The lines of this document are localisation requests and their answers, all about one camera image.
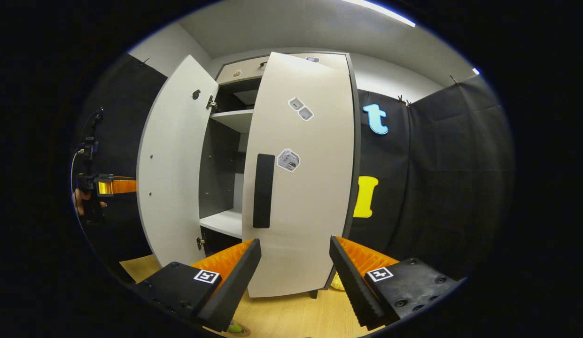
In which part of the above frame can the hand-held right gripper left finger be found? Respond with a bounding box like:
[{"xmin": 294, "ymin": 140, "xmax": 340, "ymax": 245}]
[{"xmin": 132, "ymin": 238, "xmax": 262, "ymax": 334}]

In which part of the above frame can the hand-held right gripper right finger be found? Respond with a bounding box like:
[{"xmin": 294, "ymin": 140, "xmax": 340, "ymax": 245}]
[{"xmin": 329, "ymin": 235, "xmax": 463, "ymax": 331}]

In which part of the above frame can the round brown coaster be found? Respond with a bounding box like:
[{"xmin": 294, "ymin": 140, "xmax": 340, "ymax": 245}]
[{"xmin": 216, "ymin": 321, "xmax": 252, "ymax": 338}]

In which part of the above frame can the white cabinet door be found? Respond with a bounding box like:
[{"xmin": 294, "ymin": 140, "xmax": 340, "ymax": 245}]
[
  {"xmin": 242, "ymin": 52, "xmax": 355, "ymax": 299},
  {"xmin": 136, "ymin": 55, "xmax": 220, "ymax": 268}
]

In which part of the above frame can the white wide cabinet shelf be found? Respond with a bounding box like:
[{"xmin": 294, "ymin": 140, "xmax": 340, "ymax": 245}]
[{"xmin": 200, "ymin": 209, "xmax": 243, "ymax": 239}]

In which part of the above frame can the grey and white cabinet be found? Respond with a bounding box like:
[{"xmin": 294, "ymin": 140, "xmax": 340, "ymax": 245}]
[{"xmin": 197, "ymin": 51, "xmax": 362, "ymax": 300}]

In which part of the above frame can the white narrow cabinet shelf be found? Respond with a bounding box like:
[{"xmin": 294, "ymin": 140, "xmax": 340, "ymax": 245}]
[{"xmin": 210, "ymin": 109, "xmax": 254, "ymax": 133}]

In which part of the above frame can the beige cabinet drawer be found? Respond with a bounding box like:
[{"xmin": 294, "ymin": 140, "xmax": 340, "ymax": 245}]
[{"xmin": 216, "ymin": 53, "xmax": 350, "ymax": 86}]

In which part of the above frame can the black backdrop cloth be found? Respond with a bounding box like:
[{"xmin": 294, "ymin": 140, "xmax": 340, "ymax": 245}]
[
  {"xmin": 73, "ymin": 54, "xmax": 169, "ymax": 264},
  {"xmin": 352, "ymin": 75, "xmax": 516, "ymax": 283}
]

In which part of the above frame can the long ceiling light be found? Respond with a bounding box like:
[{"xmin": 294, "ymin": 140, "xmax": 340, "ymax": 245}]
[{"xmin": 341, "ymin": 0, "xmax": 416, "ymax": 28}]

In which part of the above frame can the black door handle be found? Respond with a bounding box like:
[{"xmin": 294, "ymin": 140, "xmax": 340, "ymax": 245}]
[{"xmin": 253, "ymin": 154, "xmax": 276, "ymax": 229}]

